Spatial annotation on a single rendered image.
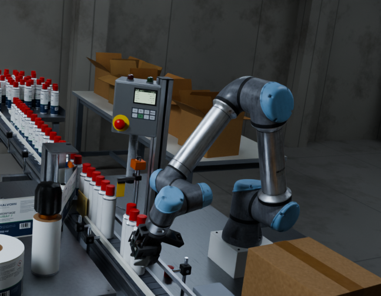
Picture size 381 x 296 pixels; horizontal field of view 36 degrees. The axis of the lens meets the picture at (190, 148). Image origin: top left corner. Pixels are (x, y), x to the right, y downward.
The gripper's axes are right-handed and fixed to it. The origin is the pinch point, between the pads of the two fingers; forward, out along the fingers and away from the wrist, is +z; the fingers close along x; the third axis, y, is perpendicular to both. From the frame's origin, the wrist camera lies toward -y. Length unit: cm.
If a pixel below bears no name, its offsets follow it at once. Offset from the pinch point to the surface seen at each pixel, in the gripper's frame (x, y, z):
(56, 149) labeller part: -63, 13, 12
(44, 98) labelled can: -202, -28, 111
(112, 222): -27.1, -0.4, 14.1
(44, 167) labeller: -63, 16, 22
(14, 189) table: -84, 19, 60
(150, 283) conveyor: 6.0, -0.9, 2.9
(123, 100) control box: -50, -1, -25
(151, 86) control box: -49, -9, -33
